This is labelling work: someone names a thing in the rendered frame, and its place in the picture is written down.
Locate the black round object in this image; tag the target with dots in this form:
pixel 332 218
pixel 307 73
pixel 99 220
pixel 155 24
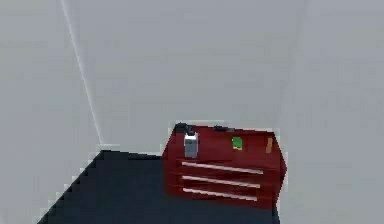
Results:
pixel 180 127

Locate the grey bottle with black cap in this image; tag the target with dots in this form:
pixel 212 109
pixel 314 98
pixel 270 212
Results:
pixel 191 146

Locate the black flat object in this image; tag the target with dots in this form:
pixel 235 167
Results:
pixel 222 128

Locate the red chest of drawers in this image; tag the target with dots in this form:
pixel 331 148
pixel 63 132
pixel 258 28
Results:
pixel 220 156

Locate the green cube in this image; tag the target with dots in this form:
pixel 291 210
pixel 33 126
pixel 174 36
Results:
pixel 237 143

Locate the tan upright stick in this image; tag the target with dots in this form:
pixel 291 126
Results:
pixel 269 145

